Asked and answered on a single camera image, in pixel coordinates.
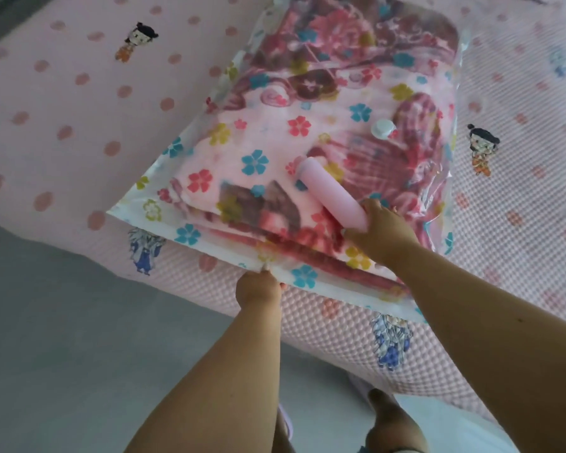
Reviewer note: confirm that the person's left hand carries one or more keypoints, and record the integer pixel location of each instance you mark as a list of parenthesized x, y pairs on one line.
[(259, 290)]

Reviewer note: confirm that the person's right hand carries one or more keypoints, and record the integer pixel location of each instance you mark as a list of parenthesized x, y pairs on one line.
[(387, 238)]

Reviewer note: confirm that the lilac hand pump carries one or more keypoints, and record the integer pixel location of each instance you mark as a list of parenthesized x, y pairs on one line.
[(330, 193)]

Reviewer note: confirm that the white round valve cap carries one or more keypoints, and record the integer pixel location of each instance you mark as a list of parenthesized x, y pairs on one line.
[(383, 128)]

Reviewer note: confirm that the flower-print plastic storage bag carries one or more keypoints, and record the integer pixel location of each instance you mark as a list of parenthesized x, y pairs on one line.
[(141, 209)]

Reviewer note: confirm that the red floral blanket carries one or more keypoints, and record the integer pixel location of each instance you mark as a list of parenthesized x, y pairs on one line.
[(273, 136)]

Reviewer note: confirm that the person's right forearm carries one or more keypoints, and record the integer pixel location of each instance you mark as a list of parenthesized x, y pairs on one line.
[(500, 344)]

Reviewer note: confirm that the person's left forearm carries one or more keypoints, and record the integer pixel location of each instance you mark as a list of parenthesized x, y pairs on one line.
[(217, 386)]

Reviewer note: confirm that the person's left leg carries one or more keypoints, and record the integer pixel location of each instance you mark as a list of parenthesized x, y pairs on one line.
[(283, 441)]

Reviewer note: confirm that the person's leg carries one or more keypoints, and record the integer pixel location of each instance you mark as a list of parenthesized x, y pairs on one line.
[(283, 441), (396, 426)]

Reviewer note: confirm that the person's right leg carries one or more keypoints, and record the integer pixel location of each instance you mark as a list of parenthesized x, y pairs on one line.
[(396, 426)]

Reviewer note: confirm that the lilac left slipper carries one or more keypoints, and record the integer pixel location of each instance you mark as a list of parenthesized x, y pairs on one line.
[(287, 422)]

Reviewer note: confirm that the lilac slipper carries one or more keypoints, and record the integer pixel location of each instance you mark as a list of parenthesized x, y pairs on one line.
[(360, 386), (287, 422)]

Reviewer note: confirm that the lilac right slipper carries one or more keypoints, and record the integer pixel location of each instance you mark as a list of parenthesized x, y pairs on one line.
[(360, 386)]

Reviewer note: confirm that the pink cartoon bed sheet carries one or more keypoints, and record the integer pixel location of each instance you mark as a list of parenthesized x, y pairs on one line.
[(75, 113)]

